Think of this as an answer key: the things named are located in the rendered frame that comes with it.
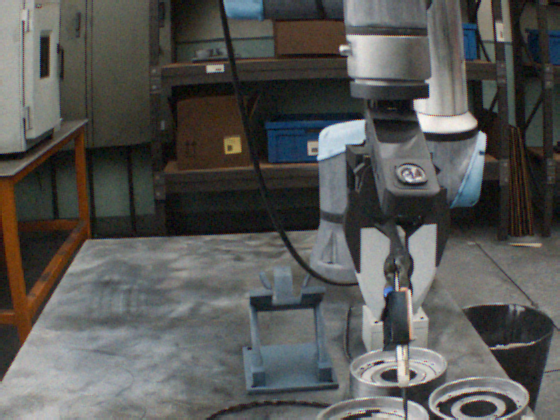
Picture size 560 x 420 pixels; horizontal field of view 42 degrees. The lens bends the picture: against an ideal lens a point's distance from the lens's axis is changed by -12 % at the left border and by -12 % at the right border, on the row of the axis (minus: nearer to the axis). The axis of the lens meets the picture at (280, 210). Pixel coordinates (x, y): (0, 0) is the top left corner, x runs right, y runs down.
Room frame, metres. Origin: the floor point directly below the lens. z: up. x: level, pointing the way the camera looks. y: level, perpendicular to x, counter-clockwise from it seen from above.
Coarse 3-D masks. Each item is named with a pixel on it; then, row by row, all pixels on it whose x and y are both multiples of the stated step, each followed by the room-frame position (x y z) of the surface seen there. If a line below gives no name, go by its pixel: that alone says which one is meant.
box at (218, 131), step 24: (192, 96) 4.50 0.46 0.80; (216, 96) 4.51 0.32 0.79; (192, 120) 4.13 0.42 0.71; (216, 120) 4.15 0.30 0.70; (240, 120) 4.17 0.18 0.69; (192, 144) 4.14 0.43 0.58; (216, 144) 4.15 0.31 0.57; (240, 144) 4.17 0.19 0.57; (192, 168) 4.14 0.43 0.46; (216, 168) 4.16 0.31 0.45
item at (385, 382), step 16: (368, 352) 0.80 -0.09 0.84; (384, 352) 0.81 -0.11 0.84; (416, 352) 0.80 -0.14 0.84; (432, 352) 0.78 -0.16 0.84; (352, 368) 0.76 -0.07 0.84; (368, 368) 0.79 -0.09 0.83; (384, 368) 0.78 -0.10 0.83; (416, 368) 0.77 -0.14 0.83; (432, 368) 0.77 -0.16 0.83; (352, 384) 0.74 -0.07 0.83; (368, 384) 0.72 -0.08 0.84; (384, 384) 0.71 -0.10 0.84; (416, 384) 0.71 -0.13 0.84; (432, 384) 0.71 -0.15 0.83; (416, 400) 0.71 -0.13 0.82
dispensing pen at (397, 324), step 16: (400, 272) 0.70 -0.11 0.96; (400, 288) 0.69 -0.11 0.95; (400, 304) 0.67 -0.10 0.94; (384, 320) 0.69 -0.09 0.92; (400, 320) 0.66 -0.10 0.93; (384, 336) 0.68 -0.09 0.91; (400, 336) 0.65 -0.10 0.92; (400, 352) 0.66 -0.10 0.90; (400, 368) 0.65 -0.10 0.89; (400, 384) 0.64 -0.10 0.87
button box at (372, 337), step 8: (368, 312) 0.92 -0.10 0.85; (416, 312) 0.90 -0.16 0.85; (368, 320) 0.89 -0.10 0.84; (376, 320) 0.89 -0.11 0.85; (416, 320) 0.88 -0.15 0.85; (424, 320) 0.87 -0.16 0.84; (368, 328) 0.89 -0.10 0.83; (376, 328) 0.87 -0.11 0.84; (416, 328) 0.87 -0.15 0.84; (424, 328) 0.87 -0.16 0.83; (368, 336) 0.89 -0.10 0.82; (376, 336) 0.87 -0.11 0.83; (416, 336) 0.87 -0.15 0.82; (424, 336) 0.87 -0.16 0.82; (368, 344) 0.89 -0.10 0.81; (376, 344) 0.87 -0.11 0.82; (416, 344) 0.87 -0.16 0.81; (424, 344) 0.87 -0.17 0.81
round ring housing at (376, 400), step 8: (344, 400) 0.68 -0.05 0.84; (352, 400) 0.68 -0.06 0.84; (360, 400) 0.68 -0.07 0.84; (368, 400) 0.68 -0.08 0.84; (376, 400) 0.68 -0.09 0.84; (384, 400) 0.68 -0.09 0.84; (392, 400) 0.68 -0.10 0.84; (400, 400) 0.67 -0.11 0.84; (408, 400) 0.67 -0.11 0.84; (328, 408) 0.67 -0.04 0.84; (336, 408) 0.67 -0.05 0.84; (344, 408) 0.68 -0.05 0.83; (352, 408) 0.68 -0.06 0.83; (360, 408) 0.68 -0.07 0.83; (368, 408) 0.68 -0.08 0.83; (376, 408) 0.68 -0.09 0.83; (384, 408) 0.68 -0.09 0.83; (392, 408) 0.68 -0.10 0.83; (400, 408) 0.67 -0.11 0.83; (408, 408) 0.66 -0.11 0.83; (416, 408) 0.65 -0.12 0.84; (320, 416) 0.65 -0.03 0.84; (328, 416) 0.66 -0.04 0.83; (336, 416) 0.67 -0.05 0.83; (344, 416) 0.67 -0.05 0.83; (400, 416) 0.66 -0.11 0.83; (408, 416) 0.66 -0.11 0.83; (416, 416) 0.65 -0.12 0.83; (424, 416) 0.63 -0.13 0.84
